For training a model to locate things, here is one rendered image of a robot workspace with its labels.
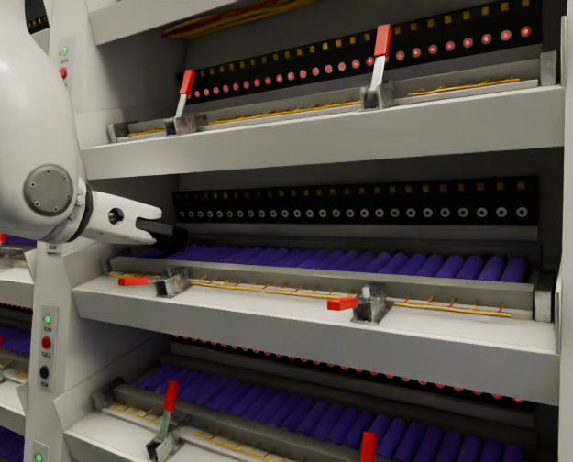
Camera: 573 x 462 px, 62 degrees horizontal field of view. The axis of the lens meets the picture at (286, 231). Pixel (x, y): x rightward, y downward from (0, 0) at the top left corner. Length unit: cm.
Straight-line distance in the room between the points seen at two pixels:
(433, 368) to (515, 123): 22
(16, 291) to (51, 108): 46
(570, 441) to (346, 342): 19
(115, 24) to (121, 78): 9
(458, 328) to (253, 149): 28
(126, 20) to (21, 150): 34
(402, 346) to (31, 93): 39
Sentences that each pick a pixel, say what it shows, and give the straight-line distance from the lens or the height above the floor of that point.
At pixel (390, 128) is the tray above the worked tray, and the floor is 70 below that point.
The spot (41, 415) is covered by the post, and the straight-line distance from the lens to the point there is 83.
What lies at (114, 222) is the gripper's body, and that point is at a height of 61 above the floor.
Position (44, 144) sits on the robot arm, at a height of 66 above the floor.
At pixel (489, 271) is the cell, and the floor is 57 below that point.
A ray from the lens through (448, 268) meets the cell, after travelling 52.
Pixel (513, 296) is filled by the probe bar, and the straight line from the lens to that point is 46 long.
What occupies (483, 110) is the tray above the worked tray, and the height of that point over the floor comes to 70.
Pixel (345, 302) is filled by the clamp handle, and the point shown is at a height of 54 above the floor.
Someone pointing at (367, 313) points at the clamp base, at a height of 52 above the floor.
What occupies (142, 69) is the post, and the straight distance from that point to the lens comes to 86.
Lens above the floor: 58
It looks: 2 degrees up
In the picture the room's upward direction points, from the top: 2 degrees clockwise
